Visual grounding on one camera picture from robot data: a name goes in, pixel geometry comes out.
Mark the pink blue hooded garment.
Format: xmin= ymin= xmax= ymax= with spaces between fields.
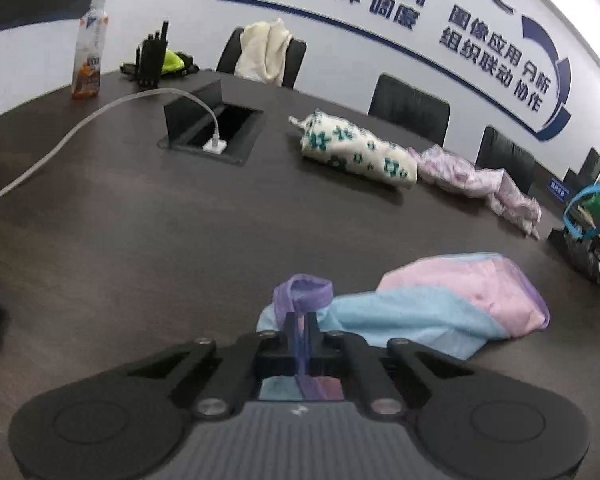
xmin=255 ymin=251 xmax=552 ymax=402

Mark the pink patterned crumpled garment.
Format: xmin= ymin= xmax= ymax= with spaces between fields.
xmin=407 ymin=144 xmax=542 ymax=238

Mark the black office chair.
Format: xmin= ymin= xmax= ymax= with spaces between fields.
xmin=562 ymin=148 xmax=600 ymax=194
xmin=367 ymin=74 xmax=450 ymax=146
xmin=475 ymin=126 xmax=535 ymax=194

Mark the white charger plug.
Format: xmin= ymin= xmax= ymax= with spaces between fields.
xmin=202 ymin=134 xmax=227 ymax=155

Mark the white green floral garment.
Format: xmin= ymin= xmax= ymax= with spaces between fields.
xmin=288 ymin=110 xmax=417 ymax=188

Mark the plastic drink bottle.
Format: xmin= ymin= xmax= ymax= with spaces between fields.
xmin=71 ymin=0 xmax=108 ymax=99

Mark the neon yellow item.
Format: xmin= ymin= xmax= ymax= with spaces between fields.
xmin=161 ymin=49 xmax=185 ymax=77

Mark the black walkie-talkie holder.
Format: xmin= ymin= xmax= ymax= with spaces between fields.
xmin=135 ymin=21 xmax=169 ymax=89

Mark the office chair with cream cloth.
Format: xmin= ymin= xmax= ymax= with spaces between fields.
xmin=215 ymin=18 xmax=306 ymax=89

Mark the cream cloth on chair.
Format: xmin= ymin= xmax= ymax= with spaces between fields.
xmin=234 ymin=18 xmax=294 ymax=87

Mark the colourful bag with blue strap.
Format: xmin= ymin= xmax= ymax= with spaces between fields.
xmin=547 ymin=182 xmax=600 ymax=286

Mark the white charging cable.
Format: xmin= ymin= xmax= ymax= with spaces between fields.
xmin=0 ymin=86 xmax=222 ymax=214

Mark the table cable box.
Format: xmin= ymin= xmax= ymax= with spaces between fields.
xmin=158 ymin=80 xmax=264 ymax=166

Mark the blue wall sign lettering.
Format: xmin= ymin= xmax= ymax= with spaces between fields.
xmin=222 ymin=0 xmax=571 ymax=142

